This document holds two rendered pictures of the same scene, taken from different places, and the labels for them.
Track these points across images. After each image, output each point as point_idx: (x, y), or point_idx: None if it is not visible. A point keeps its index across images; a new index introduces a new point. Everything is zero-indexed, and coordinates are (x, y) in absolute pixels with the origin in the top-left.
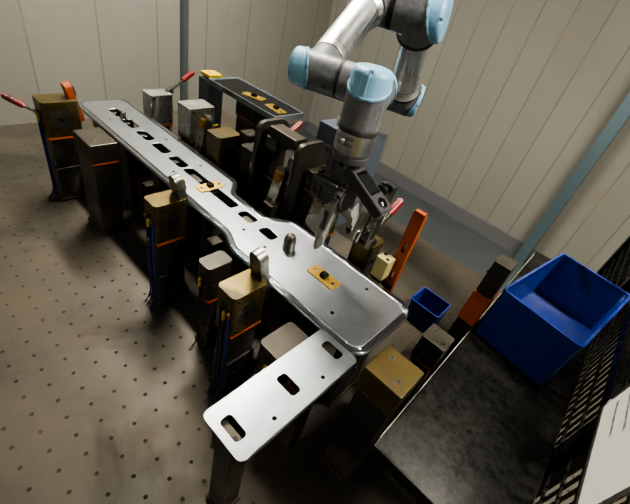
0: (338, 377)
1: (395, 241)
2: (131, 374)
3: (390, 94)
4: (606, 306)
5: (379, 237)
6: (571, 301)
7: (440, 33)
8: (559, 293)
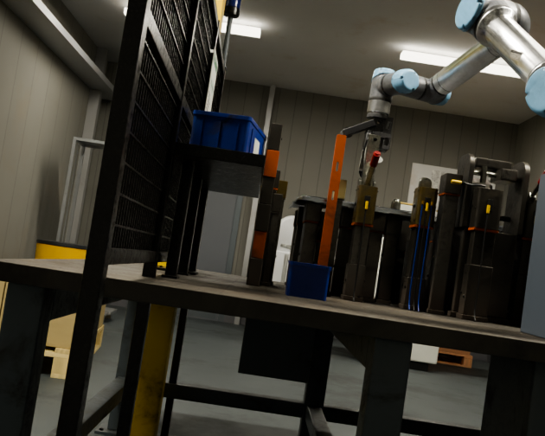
0: (292, 201)
1: (457, 326)
2: None
3: (373, 77)
4: (197, 129)
5: (365, 185)
6: (216, 146)
7: (456, 22)
8: (227, 148)
